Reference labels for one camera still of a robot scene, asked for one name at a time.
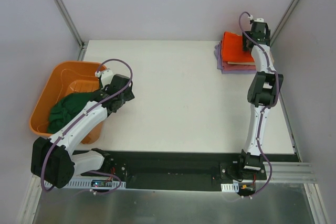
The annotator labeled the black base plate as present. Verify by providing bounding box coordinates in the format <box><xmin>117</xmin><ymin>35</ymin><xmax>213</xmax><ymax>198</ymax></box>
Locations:
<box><xmin>78</xmin><ymin>148</ymin><xmax>267</xmax><ymax>191</ymax></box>

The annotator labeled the orange t-shirt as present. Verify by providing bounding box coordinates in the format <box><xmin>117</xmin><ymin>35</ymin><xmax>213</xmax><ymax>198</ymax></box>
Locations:
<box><xmin>222</xmin><ymin>31</ymin><xmax>254</xmax><ymax>62</ymax></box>

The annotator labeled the white slotted cable duct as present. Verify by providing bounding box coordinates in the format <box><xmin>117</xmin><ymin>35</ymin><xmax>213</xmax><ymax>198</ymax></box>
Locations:
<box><xmin>65</xmin><ymin>178</ymin><xmax>126</xmax><ymax>190</ymax></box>

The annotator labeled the right aluminium frame post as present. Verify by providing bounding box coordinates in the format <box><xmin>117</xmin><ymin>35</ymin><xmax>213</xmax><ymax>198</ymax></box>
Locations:
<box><xmin>270</xmin><ymin>0</ymin><xmax>301</xmax><ymax>46</ymax></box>

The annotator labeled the left aluminium frame post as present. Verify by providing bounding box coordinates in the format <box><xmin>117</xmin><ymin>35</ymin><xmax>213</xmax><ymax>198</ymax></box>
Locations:
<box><xmin>54</xmin><ymin>0</ymin><xmax>86</xmax><ymax>51</ymax></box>

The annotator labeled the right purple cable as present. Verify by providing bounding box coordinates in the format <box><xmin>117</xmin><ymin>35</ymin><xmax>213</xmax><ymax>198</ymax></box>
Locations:
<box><xmin>222</xmin><ymin>11</ymin><xmax>279</xmax><ymax>203</ymax></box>

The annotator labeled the aluminium frame post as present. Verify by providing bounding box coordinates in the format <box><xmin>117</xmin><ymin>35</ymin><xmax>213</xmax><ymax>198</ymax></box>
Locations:
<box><xmin>270</xmin><ymin>0</ymin><xmax>301</xmax><ymax>46</ymax></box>
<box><xmin>54</xmin><ymin>0</ymin><xmax>86</xmax><ymax>51</ymax></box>

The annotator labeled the folded pink t-shirt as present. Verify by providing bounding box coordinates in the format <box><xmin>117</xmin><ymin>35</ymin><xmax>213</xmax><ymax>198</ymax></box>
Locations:
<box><xmin>217</xmin><ymin>40</ymin><xmax>256</xmax><ymax>73</ymax></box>

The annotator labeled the dark green t-shirt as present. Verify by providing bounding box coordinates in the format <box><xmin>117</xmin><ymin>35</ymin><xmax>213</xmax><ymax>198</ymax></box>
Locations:
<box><xmin>47</xmin><ymin>92</ymin><xmax>93</xmax><ymax>134</ymax></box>

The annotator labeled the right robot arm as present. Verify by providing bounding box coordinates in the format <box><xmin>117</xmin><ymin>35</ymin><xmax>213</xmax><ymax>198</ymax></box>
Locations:
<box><xmin>236</xmin><ymin>12</ymin><xmax>283</xmax><ymax>179</ymax></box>

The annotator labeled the orange plastic basket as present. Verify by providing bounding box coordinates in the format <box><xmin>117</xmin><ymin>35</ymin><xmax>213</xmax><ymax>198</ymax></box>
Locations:
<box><xmin>29</xmin><ymin>61</ymin><xmax>100</xmax><ymax>137</ymax></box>

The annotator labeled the folded purple t-shirt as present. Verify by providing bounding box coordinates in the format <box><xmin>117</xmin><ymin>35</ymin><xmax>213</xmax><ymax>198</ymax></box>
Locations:
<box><xmin>214</xmin><ymin>42</ymin><xmax>256</xmax><ymax>74</ymax></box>

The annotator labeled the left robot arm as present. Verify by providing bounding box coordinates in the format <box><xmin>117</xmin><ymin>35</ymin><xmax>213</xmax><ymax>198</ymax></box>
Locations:
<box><xmin>31</xmin><ymin>74</ymin><xmax>134</xmax><ymax>188</ymax></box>

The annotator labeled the folded beige t-shirt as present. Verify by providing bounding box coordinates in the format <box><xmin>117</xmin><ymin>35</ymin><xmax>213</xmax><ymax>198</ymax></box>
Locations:
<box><xmin>227</xmin><ymin>61</ymin><xmax>255</xmax><ymax>66</ymax></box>

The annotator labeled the aluminium front rail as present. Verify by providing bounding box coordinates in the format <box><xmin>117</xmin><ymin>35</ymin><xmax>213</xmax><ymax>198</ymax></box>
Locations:
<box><xmin>270</xmin><ymin>162</ymin><xmax>317</xmax><ymax>184</ymax></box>

